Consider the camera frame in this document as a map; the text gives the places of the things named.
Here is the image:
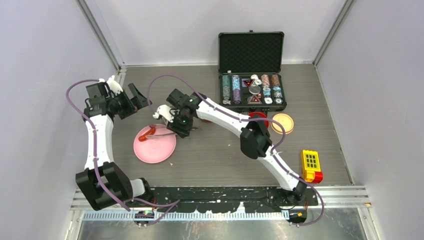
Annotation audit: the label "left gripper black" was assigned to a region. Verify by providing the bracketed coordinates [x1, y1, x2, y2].
[107, 83, 151, 120]

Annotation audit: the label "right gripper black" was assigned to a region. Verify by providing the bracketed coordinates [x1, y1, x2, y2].
[166, 111, 193, 139]

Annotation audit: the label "metal serving tongs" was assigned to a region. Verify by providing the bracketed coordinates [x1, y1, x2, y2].
[145, 126, 203, 139]

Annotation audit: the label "red sausage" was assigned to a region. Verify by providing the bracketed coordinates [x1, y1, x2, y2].
[138, 124, 157, 142]

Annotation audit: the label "red plastic cup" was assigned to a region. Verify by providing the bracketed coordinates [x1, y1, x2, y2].
[248, 111, 269, 128]

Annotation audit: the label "beige round lid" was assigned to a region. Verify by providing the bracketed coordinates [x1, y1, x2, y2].
[270, 113, 295, 135]

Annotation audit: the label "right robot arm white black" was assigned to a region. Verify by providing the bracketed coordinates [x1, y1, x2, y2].
[166, 88, 307, 205]

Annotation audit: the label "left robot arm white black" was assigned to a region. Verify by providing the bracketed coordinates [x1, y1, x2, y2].
[75, 79, 154, 211]

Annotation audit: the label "pink plate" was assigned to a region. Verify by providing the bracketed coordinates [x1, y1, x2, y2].
[133, 124, 177, 164]

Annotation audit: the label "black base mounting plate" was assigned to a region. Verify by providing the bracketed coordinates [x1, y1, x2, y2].
[121, 186, 319, 215]

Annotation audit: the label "black poker chip case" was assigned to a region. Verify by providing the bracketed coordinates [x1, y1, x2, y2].
[218, 31, 287, 113]

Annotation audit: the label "yellow red toy block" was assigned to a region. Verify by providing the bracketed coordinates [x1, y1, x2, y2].
[300, 149, 324, 184]

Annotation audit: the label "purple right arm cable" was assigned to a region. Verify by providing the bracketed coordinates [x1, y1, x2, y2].
[147, 74, 326, 228]

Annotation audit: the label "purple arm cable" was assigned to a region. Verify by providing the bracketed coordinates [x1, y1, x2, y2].
[147, 74, 326, 228]
[65, 78, 181, 228]

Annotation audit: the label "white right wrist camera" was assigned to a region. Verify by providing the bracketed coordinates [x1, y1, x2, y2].
[152, 104, 177, 124]

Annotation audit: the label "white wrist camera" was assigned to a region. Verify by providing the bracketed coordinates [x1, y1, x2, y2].
[152, 104, 177, 124]
[98, 75, 124, 95]

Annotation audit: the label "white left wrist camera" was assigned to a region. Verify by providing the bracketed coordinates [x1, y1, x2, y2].
[98, 75, 124, 95]

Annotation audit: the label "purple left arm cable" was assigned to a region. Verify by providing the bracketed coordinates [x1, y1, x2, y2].
[65, 78, 181, 228]

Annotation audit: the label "toothed aluminium rail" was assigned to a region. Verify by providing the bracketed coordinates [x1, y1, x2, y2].
[82, 209, 290, 222]

